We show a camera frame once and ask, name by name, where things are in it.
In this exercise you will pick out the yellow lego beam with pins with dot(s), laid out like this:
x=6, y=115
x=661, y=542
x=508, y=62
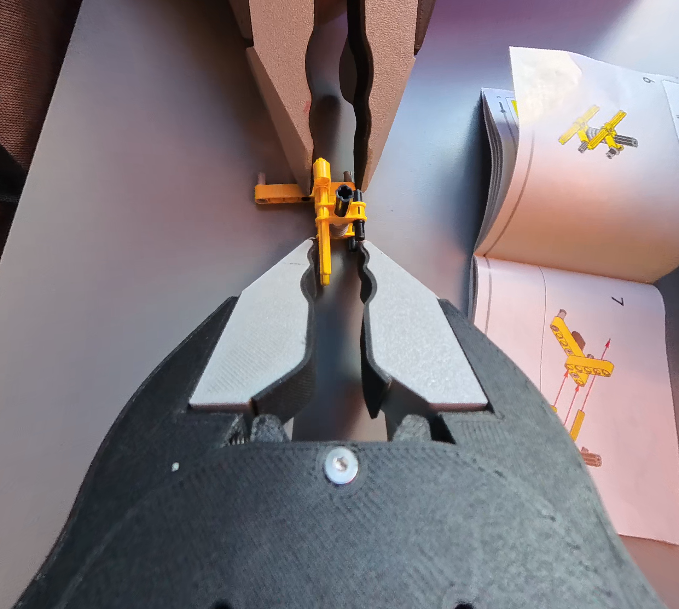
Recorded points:
x=278, y=192

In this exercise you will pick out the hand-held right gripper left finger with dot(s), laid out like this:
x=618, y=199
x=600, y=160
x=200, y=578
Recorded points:
x=252, y=349

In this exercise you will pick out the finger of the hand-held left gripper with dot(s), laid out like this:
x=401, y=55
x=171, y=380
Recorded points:
x=281, y=9
x=390, y=20

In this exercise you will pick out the open lego instruction booklet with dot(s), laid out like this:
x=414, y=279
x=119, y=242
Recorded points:
x=583, y=205

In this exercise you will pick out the yellow lego axle assembly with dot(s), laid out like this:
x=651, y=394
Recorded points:
x=324, y=258

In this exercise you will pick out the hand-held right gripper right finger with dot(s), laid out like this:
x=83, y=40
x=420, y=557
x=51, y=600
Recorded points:
x=419, y=349

